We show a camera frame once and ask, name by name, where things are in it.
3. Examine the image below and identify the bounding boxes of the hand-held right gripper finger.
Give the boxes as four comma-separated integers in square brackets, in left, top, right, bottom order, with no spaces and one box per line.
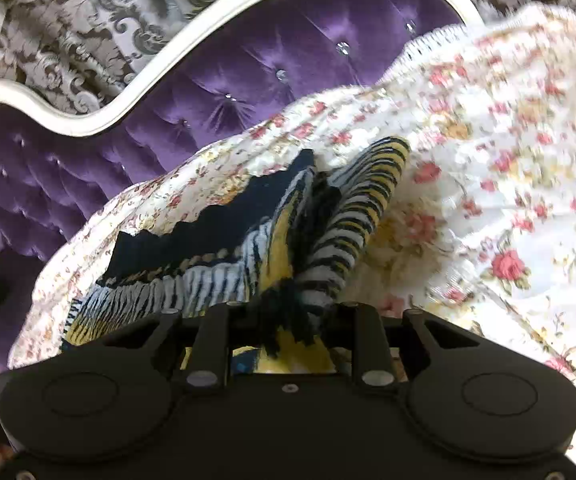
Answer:
[100,302,269,393]

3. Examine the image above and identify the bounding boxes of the purple tufted headboard white frame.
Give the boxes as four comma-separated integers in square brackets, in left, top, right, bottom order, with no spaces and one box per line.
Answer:
[0,0,484,376]

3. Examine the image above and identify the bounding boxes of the brown silver damask curtain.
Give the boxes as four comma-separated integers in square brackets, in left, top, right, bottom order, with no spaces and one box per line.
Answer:
[0,0,576,116]

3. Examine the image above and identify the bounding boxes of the floral quilted bedspread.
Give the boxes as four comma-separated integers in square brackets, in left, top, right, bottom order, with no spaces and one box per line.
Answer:
[8,2,576,480]

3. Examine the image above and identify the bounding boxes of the yellow navy white patterned sweater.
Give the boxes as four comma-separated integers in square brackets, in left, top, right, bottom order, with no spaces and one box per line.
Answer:
[63,135,414,376]

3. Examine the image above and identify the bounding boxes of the white lace-trimmed pillow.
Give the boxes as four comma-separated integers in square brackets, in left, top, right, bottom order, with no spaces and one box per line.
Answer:
[398,7,534,78]

